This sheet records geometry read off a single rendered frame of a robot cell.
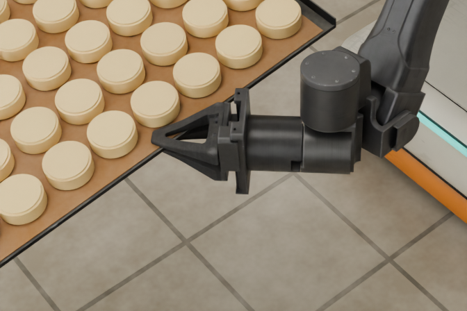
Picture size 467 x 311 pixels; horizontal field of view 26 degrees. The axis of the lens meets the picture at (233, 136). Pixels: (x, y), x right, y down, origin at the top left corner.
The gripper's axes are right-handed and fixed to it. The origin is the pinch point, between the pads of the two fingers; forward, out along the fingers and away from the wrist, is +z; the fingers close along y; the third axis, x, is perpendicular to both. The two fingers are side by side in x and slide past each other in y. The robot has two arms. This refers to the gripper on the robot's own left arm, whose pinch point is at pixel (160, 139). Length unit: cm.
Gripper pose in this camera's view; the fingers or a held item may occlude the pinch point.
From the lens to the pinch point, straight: 104.2
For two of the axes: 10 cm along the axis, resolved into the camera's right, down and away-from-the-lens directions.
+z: -9.9, -0.3, 1.0
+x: 0.9, -8.0, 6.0
